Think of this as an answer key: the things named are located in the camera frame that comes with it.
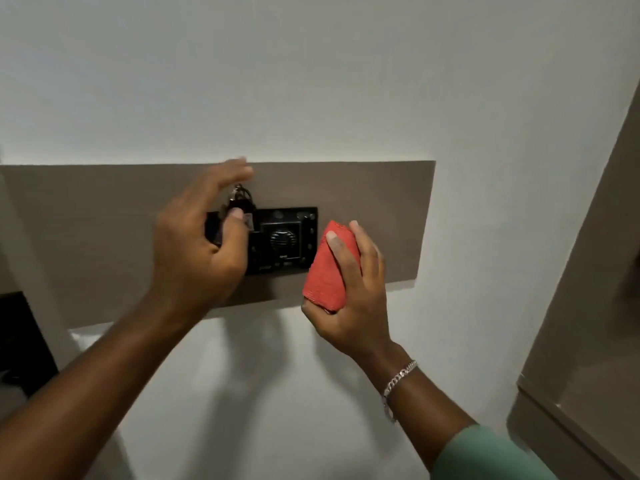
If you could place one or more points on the red cloth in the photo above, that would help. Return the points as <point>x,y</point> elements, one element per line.
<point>327,274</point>

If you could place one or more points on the dark furniture piece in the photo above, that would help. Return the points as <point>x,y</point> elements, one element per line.
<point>22,339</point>

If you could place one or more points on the person's left thumb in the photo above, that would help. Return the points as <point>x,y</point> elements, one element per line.
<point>234,234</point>

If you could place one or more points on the brown wall board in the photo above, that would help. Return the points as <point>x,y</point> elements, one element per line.
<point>100,234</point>

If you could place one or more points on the person's left forearm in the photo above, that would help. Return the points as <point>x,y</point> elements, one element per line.
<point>85,394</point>

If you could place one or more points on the black wall switch panel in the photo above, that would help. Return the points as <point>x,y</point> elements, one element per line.
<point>282,242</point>

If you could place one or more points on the person's left hand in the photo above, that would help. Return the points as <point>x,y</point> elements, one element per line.
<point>192,254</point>

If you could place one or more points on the person's right forearm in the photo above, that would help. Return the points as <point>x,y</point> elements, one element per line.
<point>420,414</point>

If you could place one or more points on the person's right middle finger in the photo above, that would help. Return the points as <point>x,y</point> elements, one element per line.
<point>367,254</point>

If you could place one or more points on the brown cabinet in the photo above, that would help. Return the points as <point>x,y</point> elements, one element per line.
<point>590,319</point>

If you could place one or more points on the green sleeve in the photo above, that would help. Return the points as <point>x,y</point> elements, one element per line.
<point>490,457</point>

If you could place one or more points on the person's right hand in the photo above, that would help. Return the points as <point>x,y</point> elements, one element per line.
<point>357,309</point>

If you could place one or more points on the person's right thumb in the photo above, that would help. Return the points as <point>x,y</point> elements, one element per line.
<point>315,314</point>

